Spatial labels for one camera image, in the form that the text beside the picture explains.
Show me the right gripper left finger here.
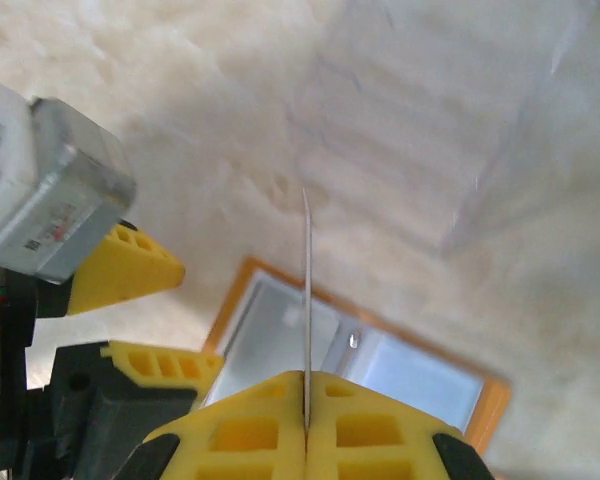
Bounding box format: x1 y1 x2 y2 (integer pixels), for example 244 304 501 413
124 370 307 480

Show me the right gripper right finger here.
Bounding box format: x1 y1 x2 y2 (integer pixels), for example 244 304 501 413
307 370 497 480

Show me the orange leather card holder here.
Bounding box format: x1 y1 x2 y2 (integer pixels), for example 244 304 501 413
201 254 512 457

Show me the clear acrylic card stand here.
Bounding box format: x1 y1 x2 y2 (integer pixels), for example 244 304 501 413
282 0 599 259

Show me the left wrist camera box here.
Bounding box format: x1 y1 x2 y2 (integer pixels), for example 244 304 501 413
0 69 137 287

